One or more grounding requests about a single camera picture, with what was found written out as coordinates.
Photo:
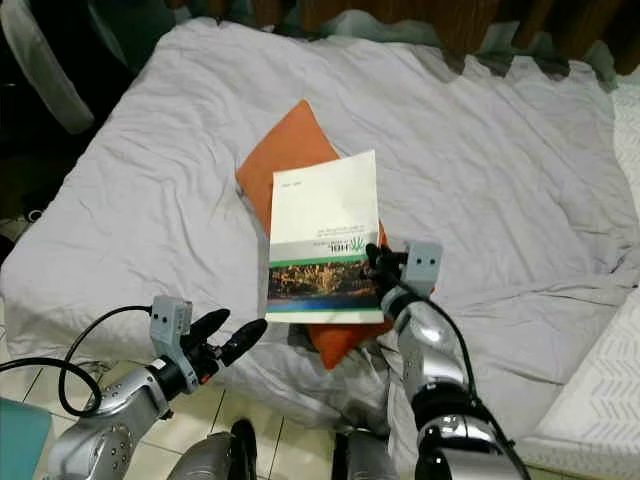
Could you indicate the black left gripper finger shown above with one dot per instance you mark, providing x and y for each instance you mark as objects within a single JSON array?
[
  {"x": 212, "y": 324},
  {"x": 245, "y": 341}
]

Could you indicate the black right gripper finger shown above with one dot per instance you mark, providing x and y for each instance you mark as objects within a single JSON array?
[{"x": 378, "y": 260}]

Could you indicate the white book with photo cover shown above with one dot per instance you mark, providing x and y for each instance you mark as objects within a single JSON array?
[{"x": 322, "y": 220}]

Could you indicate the orange pillow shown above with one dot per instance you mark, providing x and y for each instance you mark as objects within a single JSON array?
[{"x": 290, "y": 145}]

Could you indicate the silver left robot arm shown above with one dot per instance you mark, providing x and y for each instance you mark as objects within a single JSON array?
[{"x": 120, "y": 430}]

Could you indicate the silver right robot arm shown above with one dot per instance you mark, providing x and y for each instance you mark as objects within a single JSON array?
[{"x": 435, "y": 370}]

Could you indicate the silver left robot leg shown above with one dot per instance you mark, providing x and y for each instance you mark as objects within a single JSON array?
[{"x": 210, "y": 455}]

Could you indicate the silver robot leg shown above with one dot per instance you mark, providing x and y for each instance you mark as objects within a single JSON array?
[
  {"x": 365, "y": 460},
  {"x": 210, "y": 455}
]

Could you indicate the grey crumpled bedsheet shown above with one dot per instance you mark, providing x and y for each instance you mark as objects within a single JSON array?
[{"x": 160, "y": 180}]

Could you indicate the silver right robot leg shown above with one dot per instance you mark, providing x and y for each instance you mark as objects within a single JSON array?
[{"x": 365, "y": 460}]

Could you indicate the teal box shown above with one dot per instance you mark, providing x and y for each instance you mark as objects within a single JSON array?
[{"x": 20, "y": 440}]

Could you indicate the white patterned mattress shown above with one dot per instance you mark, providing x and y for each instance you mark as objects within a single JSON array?
[{"x": 585, "y": 380}]

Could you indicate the brown curtain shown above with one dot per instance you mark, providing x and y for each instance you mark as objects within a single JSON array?
[{"x": 460, "y": 20}]

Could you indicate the black office chair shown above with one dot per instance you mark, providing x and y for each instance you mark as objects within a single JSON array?
[{"x": 30, "y": 130}]

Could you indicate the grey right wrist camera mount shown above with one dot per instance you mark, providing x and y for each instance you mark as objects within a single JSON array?
[{"x": 422, "y": 262}]

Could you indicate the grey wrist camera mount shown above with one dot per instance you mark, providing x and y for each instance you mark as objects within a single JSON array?
[
  {"x": 170, "y": 325},
  {"x": 422, "y": 262}
]

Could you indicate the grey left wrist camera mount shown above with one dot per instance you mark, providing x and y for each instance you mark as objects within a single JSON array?
[{"x": 170, "y": 325}]

